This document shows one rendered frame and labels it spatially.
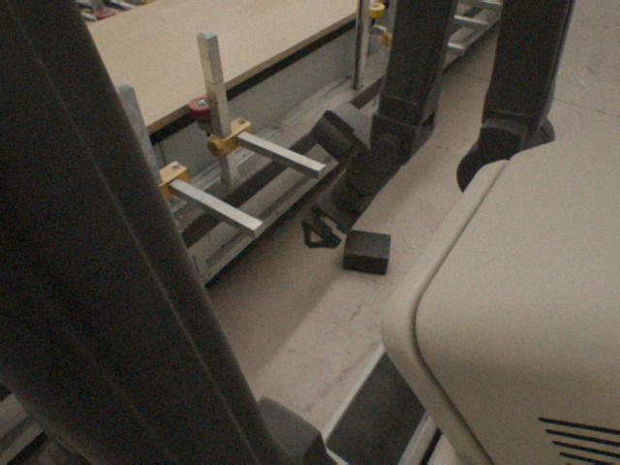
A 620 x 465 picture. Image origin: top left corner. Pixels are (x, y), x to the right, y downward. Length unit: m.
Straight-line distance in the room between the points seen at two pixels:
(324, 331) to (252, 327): 0.29
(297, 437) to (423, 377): 0.08
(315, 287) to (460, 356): 1.70
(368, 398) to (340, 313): 1.32
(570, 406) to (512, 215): 0.11
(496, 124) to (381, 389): 0.31
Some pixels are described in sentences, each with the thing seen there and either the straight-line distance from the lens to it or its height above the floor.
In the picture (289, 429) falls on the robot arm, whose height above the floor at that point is 1.30.
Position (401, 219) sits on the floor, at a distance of 2.24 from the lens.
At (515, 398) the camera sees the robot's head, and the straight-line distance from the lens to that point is 0.23.
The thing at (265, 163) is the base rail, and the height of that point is 0.70.
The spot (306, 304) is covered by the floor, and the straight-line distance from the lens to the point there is 1.85.
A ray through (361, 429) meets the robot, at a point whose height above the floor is 1.04.
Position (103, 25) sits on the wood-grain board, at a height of 0.90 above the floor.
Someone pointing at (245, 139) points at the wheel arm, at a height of 0.85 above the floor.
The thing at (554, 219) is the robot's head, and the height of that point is 1.36.
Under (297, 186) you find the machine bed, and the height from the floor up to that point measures 0.17.
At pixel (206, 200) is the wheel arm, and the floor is 0.85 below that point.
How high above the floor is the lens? 1.52
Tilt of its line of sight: 46 degrees down
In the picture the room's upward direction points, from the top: straight up
